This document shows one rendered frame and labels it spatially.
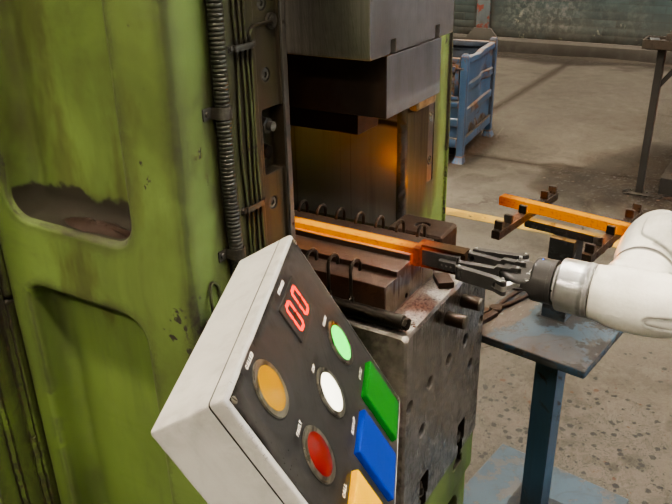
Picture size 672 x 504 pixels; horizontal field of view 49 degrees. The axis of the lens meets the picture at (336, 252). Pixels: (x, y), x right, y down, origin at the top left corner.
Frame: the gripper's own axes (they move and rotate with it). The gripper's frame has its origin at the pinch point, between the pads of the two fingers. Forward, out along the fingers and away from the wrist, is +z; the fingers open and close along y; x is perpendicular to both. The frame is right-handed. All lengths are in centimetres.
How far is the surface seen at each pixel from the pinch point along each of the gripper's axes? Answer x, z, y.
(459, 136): -81, 131, 336
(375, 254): -0.6, 11.9, -3.3
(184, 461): 14, -8, -75
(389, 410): 0.1, -12.0, -44.0
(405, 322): -5.8, 0.1, -14.6
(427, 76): 31.2, 5.2, 2.2
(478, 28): -73, 276, 746
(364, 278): -1.6, 9.9, -11.0
